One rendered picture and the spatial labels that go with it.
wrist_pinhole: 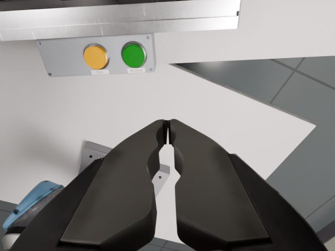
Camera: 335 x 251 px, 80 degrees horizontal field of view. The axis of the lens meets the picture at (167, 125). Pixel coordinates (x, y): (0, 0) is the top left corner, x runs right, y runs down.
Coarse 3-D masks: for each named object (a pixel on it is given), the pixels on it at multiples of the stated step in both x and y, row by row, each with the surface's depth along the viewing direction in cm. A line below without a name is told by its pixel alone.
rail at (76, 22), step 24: (120, 0) 32; (144, 0) 32; (192, 0) 32; (216, 0) 32; (240, 0) 32; (0, 24) 35; (24, 24) 35; (48, 24) 35; (72, 24) 35; (96, 24) 34; (120, 24) 34; (144, 24) 34; (168, 24) 34; (192, 24) 34; (216, 24) 34
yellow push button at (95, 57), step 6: (90, 48) 35; (96, 48) 35; (84, 54) 36; (90, 54) 36; (96, 54) 36; (102, 54) 36; (90, 60) 36; (96, 60) 36; (102, 60) 36; (90, 66) 37; (96, 66) 37; (102, 66) 37
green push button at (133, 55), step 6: (126, 48) 35; (132, 48) 35; (138, 48) 35; (126, 54) 36; (132, 54) 36; (138, 54) 36; (144, 54) 36; (126, 60) 36; (132, 60) 36; (138, 60) 36; (132, 66) 37; (138, 66) 37
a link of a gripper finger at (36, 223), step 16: (96, 160) 9; (80, 176) 8; (64, 192) 8; (80, 192) 8; (48, 208) 7; (64, 208) 7; (32, 224) 7; (48, 224) 7; (64, 224) 7; (16, 240) 6; (32, 240) 6; (48, 240) 6
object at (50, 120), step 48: (0, 96) 53; (48, 96) 52; (96, 96) 52; (144, 96) 52; (192, 96) 52; (240, 96) 52; (0, 144) 61; (48, 144) 61; (240, 144) 60; (288, 144) 60; (0, 192) 72
